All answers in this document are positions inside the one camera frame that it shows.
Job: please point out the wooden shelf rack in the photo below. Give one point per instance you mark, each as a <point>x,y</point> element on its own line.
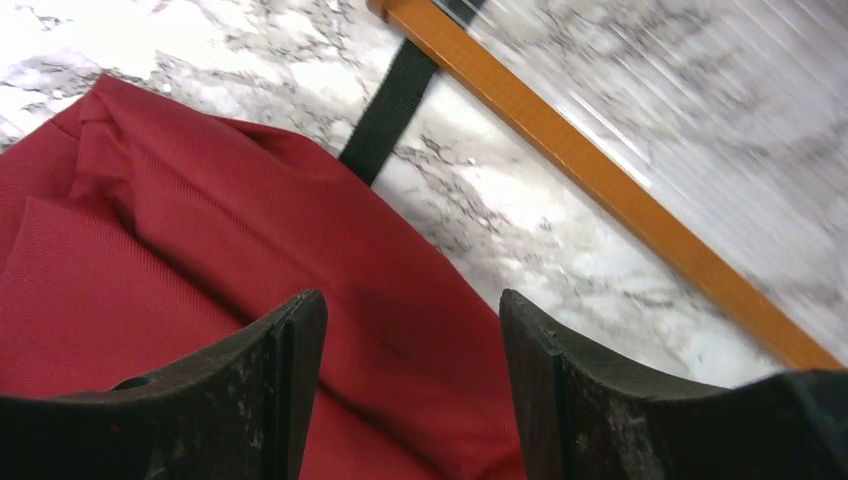
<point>428,27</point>

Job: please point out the red student backpack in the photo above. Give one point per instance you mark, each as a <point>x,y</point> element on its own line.
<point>136,231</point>

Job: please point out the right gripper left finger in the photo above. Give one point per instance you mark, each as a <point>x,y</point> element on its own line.
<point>237,409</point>

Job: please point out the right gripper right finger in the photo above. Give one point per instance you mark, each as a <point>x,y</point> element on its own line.
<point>584,411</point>

